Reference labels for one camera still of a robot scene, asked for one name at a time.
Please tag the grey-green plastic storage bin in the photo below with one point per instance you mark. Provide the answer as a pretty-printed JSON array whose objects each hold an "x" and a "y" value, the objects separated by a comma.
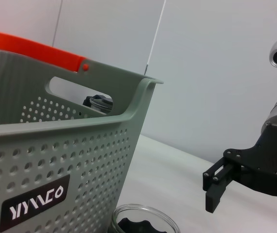
[{"x": 56, "y": 145}]

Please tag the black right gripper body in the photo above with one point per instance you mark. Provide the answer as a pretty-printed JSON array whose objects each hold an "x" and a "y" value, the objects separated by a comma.
[{"x": 269, "y": 165}]

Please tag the black teapot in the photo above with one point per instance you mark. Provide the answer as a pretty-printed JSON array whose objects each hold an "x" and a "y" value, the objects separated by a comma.
[{"x": 99, "y": 104}]

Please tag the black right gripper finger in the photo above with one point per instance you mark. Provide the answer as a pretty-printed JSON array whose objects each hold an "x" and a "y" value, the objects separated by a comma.
[{"x": 213, "y": 184}]

